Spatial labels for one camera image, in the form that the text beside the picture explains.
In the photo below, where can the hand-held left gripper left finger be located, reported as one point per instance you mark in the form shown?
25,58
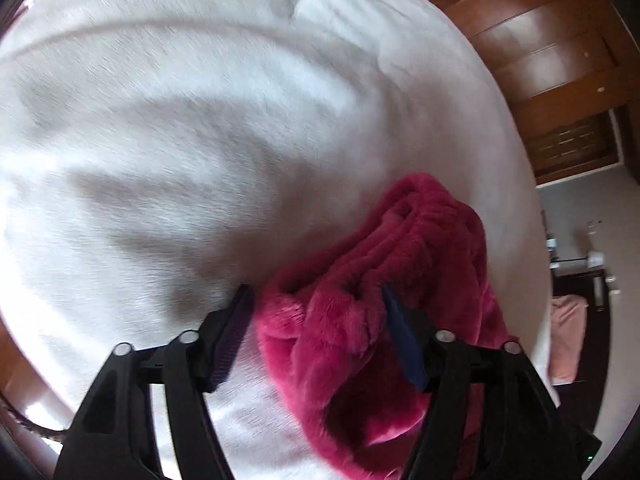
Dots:
232,335

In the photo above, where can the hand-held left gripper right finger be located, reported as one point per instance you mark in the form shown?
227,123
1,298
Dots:
407,345

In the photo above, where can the pink fleece pants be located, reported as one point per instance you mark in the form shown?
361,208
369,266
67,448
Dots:
350,310

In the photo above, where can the pink pillow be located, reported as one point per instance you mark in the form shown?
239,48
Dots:
567,340

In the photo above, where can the white bed duvet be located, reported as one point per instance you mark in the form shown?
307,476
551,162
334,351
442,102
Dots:
200,160

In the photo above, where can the wooden wardrobe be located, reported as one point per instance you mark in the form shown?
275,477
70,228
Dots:
550,60

